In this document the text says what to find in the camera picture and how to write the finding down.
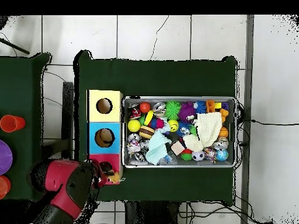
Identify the brown plush toy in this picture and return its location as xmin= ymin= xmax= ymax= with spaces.
xmin=106 ymin=171 xmax=126 ymax=185

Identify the mint green cloth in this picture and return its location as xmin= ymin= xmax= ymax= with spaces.
xmin=145 ymin=125 xmax=172 ymax=166

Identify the wooden box with three holes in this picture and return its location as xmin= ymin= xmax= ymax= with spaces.
xmin=86 ymin=89 xmax=124 ymax=186

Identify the shallow silver mesh bin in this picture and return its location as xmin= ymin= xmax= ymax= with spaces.
xmin=121 ymin=96 xmax=238 ymax=168

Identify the yellow ball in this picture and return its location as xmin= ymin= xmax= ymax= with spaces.
xmin=127 ymin=120 xmax=141 ymax=133

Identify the toy hamburger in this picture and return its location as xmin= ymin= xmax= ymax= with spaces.
xmin=138 ymin=125 xmax=156 ymax=139

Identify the crushed red can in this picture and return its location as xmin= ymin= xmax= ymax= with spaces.
xmin=129 ymin=107 xmax=142 ymax=120

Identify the wooden cube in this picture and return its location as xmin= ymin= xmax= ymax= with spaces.
xmin=170 ymin=140 xmax=186 ymax=156

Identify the orange red ball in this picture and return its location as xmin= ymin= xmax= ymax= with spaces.
xmin=139 ymin=101 xmax=152 ymax=114

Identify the orange round disc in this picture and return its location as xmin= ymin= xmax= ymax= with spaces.
xmin=0 ymin=175 xmax=12 ymax=200

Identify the purple spiky rubber toy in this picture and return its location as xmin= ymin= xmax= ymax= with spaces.
xmin=178 ymin=101 xmax=197 ymax=122

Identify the large purple ball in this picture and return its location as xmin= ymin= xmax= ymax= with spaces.
xmin=0 ymin=139 xmax=13 ymax=176

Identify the orange plastic cup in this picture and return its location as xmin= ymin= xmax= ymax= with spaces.
xmin=0 ymin=114 xmax=26 ymax=133

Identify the dark green tablecloth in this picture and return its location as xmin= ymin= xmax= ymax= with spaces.
xmin=74 ymin=50 xmax=239 ymax=206
xmin=0 ymin=52 xmax=54 ymax=201

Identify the cream knitted cloth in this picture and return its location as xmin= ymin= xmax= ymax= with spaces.
xmin=183 ymin=111 xmax=223 ymax=153

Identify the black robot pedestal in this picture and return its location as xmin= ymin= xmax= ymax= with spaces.
xmin=124 ymin=201 xmax=180 ymax=224

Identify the green stringy rubber ball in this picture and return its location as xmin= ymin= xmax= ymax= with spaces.
xmin=165 ymin=100 xmax=182 ymax=120

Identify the blue stringy ball with eyes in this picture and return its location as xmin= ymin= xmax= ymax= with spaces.
xmin=193 ymin=100 xmax=207 ymax=114

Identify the black cable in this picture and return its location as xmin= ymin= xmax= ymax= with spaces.
xmin=238 ymin=118 xmax=299 ymax=127

